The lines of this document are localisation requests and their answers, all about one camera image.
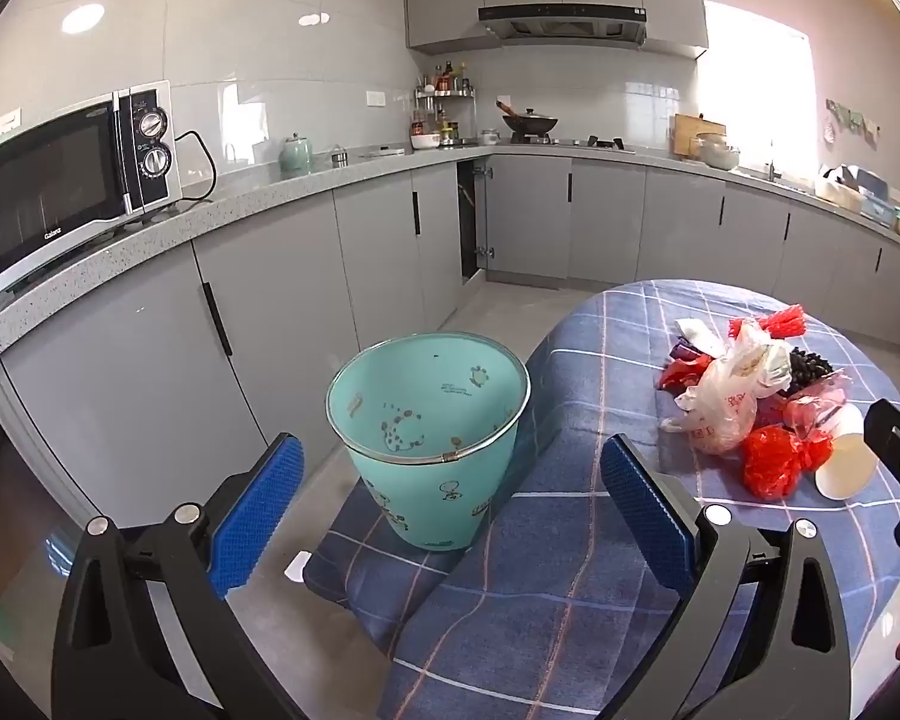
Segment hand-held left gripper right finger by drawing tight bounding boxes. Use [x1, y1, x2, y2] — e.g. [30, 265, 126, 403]
[592, 433, 854, 720]

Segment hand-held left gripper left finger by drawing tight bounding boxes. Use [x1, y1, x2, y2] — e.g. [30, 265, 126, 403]
[51, 431, 308, 720]

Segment white paper cup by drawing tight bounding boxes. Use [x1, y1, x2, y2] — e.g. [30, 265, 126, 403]
[815, 403, 878, 500]

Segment pink plastic bag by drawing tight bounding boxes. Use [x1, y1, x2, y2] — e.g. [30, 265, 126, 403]
[784, 375, 848, 436]

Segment red plastic bag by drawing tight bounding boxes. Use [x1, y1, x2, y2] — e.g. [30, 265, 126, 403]
[742, 424, 833, 500]

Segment black textured clump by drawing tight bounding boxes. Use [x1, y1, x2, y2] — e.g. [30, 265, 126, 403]
[787, 347, 835, 395]

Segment red snack wrapper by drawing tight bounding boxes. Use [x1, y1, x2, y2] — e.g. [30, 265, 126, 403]
[656, 360, 710, 393]

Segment white plastic bag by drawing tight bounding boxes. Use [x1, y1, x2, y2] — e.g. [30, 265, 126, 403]
[660, 322, 796, 455]

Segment red mesh net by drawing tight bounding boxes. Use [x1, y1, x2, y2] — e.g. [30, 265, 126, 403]
[729, 304, 807, 342]

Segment teal trash bin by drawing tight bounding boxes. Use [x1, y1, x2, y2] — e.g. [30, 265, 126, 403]
[325, 330, 531, 552]

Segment blue plaid tablecloth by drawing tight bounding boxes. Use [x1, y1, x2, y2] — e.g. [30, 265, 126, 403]
[302, 279, 900, 720]

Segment grey base cabinets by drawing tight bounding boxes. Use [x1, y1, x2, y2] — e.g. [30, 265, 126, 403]
[0, 157, 900, 541]

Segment white dish basket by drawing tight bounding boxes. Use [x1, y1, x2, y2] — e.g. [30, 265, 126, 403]
[816, 163, 890, 215]

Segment grey speckled countertop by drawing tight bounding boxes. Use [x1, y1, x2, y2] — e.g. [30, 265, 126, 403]
[0, 142, 900, 368]

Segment hanging cloths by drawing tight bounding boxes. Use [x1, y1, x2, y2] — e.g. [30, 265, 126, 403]
[826, 97, 880, 149]

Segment steel pot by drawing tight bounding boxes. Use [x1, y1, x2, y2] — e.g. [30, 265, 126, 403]
[694, 132, 741, 170]

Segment green ceramic teapot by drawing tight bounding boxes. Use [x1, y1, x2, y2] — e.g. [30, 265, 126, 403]
[280, 133, 314, 175]

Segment gas stove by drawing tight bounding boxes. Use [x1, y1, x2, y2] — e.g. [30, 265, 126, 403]
[506, 133, 637, 155]

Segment wooden cutting board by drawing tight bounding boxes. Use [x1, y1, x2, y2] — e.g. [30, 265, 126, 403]
[673, 112, 727, 160]

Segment silver black microwave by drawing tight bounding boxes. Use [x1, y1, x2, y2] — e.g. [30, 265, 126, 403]
[0, 80, 183, 306]

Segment bright window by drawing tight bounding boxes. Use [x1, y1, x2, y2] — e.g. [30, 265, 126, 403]
[701, 0, 811, 173]

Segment black wok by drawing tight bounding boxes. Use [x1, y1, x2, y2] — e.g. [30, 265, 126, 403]
[497, 100, 560, 137]

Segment steel spice rack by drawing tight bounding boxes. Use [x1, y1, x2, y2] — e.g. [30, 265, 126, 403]
[411, 60, 477, 147]

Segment black range hood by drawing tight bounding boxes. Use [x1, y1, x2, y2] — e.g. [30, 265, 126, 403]
[478, 4, 648, 46]

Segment black microwave cable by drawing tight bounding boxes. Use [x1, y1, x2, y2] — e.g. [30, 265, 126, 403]
[174, 130, 218, 203]

